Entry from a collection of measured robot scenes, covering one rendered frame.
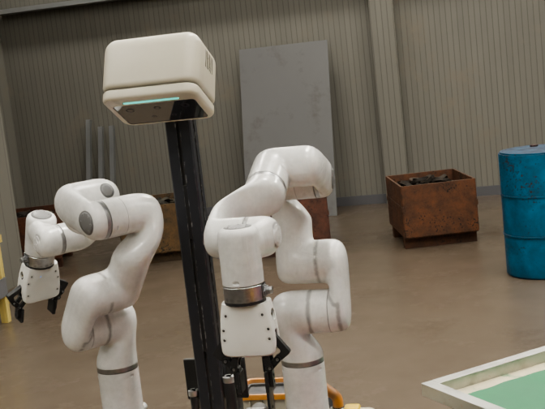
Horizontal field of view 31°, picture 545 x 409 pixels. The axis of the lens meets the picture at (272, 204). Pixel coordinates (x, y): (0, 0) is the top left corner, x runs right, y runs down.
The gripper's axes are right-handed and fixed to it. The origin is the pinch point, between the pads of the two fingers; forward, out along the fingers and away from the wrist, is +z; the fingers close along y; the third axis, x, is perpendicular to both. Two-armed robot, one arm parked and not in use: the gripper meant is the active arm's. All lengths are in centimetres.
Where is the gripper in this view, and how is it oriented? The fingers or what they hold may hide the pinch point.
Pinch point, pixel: (255, 381)
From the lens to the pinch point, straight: 180.4
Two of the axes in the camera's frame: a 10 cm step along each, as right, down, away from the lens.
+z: 1.1, 9.8, 1.5
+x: -2.2, 1.7, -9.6
